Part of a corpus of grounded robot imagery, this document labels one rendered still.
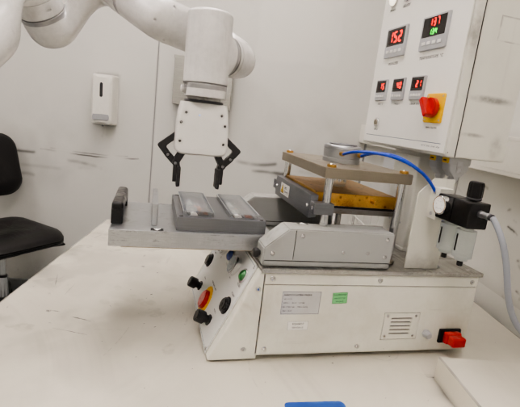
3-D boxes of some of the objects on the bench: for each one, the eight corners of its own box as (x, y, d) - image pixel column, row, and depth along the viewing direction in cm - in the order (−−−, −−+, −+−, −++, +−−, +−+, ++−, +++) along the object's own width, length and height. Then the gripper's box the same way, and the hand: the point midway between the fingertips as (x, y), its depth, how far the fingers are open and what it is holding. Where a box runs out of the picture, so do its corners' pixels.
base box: (379, 287, 120) (390, 229, 117) (474, 363, 85) (492, 283, 81) (190, 285, 107) (197, 219, 103) (209, 375, 71) (219, 279, 68)
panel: (191, 286, 105) (229, 222, 103) (205, 354, 76) (258, 266, 75) (184, 283, 104) (223, 218, 103) (195, 350, 76) (249, 262, 74)
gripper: (244, 101, 86) (235, 186, 90) (157, 90, 82) (152, 180, 85) (252, 101, 79) (242, 193, 83) (157, 89, 75) (152, 187, 78)
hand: (197, 179), depth 84 cm, fingers open, 7 cm apart
